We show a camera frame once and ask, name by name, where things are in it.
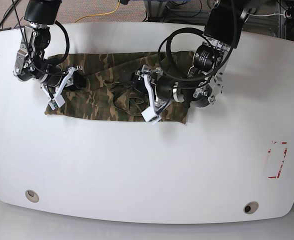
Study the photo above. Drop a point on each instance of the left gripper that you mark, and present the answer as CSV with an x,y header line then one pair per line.
x,y
162,88

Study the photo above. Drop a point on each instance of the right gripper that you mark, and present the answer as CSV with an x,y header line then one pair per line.
x,y
73,80

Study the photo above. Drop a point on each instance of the camouflage t-shirt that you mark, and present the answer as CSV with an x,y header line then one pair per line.
x,y
108,94

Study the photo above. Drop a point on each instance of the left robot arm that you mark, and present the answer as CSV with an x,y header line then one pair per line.
x,y
203,81

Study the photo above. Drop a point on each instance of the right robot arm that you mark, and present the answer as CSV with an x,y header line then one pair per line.
x,y
31,63

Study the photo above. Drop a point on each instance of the grey metal stand base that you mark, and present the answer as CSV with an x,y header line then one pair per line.
x,y
158,11

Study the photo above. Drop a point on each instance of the red tape marking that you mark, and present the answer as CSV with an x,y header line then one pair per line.
x,y
275,159

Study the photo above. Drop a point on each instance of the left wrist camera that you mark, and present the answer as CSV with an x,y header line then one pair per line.
x,y
150,115

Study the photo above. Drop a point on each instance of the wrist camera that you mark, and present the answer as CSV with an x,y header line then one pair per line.
x,y
56,102
150,115

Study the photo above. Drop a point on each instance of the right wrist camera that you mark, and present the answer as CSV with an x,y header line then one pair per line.
x,y
56,102

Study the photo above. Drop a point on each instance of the left table cable grommet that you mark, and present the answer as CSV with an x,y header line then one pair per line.
x,y
32,196

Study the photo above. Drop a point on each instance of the table cable grommet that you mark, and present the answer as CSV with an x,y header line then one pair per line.
x,y
32,196
251,207

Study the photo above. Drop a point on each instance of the right table cable grommet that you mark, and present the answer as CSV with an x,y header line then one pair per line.
x,y
251,207

